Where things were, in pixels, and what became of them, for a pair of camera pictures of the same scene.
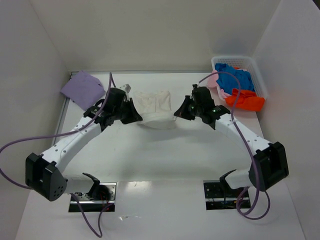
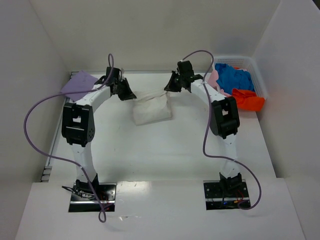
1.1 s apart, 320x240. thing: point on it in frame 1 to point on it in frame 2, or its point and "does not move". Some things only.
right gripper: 189,107 to 175,82
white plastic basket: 246,63 does not move
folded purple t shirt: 83,89 does not move
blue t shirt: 227,83 does not move
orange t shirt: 246,99 does not move
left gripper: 127,109 to 122,88
